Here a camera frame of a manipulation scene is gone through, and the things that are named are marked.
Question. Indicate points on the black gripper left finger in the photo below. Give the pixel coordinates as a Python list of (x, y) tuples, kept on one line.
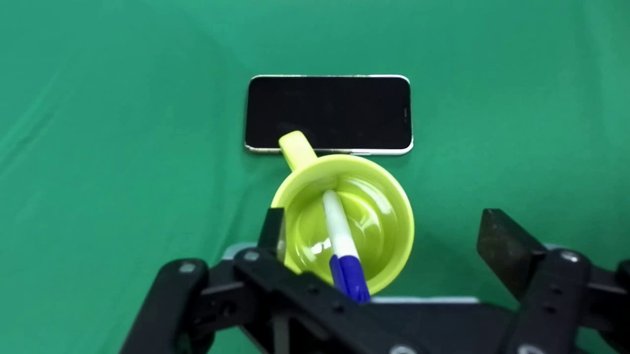
[(217, 307)]

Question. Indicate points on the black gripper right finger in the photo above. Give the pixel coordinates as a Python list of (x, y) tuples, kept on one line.
[(563, 295)]

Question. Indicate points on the white marker with blue cap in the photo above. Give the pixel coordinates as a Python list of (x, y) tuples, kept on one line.
[(339, 236)]

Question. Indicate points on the yellow-green printed mug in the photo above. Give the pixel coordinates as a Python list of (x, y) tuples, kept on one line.
[(380, 208)]

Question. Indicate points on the green cloth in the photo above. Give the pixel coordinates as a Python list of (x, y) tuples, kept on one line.
[(119, 130)]

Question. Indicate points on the black smartphone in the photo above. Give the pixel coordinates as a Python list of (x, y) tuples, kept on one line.
[(327, 110)]

